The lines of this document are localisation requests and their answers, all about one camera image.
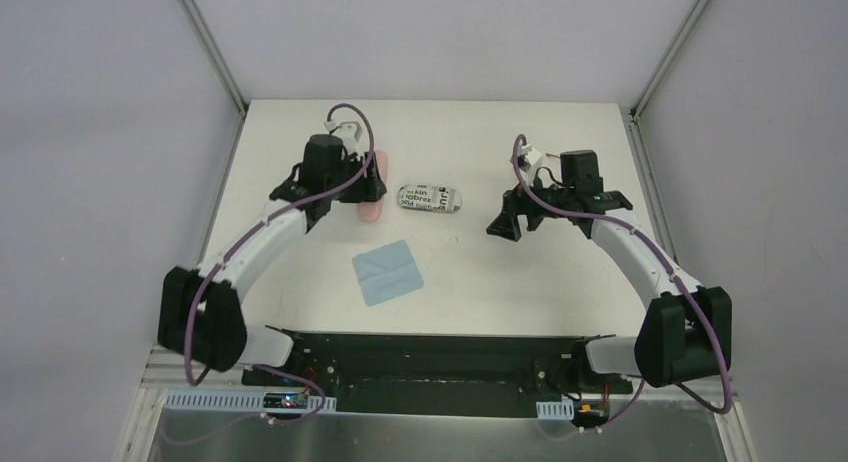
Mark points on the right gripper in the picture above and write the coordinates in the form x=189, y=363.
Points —
x=506, y=223

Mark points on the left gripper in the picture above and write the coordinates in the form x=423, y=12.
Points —
x=365, y=186

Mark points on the pink glasses case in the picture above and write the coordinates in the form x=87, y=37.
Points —
x=371, y=210

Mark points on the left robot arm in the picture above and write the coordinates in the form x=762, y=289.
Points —
x=201, y=308

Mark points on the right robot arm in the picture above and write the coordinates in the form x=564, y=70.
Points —
x=686, y=331

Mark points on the left blue cleaning cloth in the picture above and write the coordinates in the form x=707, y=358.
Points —
x=387, y=273

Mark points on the brown frame sunglasses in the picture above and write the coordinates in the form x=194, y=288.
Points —
x=549, y=161

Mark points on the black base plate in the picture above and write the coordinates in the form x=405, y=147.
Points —
x=476, y=376

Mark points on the right white cable duct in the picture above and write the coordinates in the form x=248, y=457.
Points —
x=561, y=410

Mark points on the white cable duct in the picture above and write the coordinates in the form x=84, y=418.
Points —
x=286, y=402
x=561, y=410

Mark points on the left white cable duct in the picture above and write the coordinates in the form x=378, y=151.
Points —
x=286, y=402

